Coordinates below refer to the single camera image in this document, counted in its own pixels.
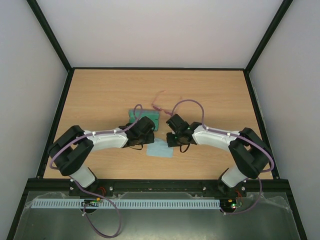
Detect grey-blue glasses case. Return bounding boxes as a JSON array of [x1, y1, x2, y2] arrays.
[[127, 107, 161, 132]]

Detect blue cleaning cloth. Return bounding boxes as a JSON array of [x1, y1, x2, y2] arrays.
[[146, 138, 174, 158]]

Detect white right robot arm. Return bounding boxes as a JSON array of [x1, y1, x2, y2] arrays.
[[166, 114, 274, 196]]

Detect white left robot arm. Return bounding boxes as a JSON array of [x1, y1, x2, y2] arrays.
[[48, 116, 156, 188]]

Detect pink sunglasses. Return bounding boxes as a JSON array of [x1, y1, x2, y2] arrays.
[[151, 90, 183, 116]]

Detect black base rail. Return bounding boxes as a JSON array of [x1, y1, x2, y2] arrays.
[[24, 177, 291, 198]]

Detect light blue cable duct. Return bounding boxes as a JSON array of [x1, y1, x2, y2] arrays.
[[31, 198, 221, 210]]

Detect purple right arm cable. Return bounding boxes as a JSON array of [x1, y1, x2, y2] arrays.
[[170, 99, 275, 216]]

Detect black frame corner post right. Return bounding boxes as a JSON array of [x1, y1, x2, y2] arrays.
[[245, 0, 293, 74]]

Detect black frame corner post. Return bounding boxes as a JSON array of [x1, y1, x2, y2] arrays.
[[26, 0, 72, 72], [245, 0, 293, 74]]

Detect black frame corner post left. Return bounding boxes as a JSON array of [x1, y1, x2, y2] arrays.
[[26, 0, 72, 72]]

